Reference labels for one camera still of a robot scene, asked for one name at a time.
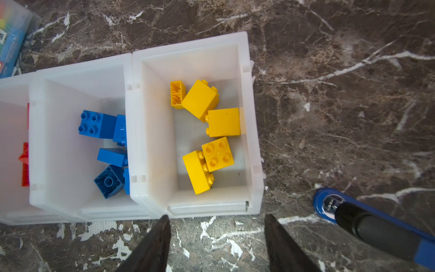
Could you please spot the long red lego brick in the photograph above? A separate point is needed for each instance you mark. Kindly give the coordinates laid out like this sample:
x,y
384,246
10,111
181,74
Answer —
x,y
25,169

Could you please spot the highlighter marker pack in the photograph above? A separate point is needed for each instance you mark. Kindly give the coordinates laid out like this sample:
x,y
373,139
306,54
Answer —
x,y
18,25

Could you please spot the blue stapler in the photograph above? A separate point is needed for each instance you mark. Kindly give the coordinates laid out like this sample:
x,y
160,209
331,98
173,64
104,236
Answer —
x,y
375,228

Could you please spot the right white plastic bin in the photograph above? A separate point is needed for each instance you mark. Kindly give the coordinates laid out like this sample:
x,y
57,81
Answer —
x,y
159,136

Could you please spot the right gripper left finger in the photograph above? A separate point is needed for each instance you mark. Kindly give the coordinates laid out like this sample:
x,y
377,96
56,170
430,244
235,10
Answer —
x,y
151,255

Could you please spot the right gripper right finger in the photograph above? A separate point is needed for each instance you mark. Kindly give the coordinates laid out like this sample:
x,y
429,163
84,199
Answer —
x,y
284,253

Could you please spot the blue lego brick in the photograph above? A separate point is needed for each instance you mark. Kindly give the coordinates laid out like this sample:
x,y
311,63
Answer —
x,y
97,125
119,135
126,176
111,181
113,156

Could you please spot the small yellow lego brick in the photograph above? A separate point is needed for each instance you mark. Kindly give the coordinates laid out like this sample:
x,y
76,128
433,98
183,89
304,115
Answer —
x,y
178,92

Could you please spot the middle white plastic bin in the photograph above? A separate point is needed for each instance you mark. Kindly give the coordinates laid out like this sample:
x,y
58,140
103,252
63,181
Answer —
x,y
63,163

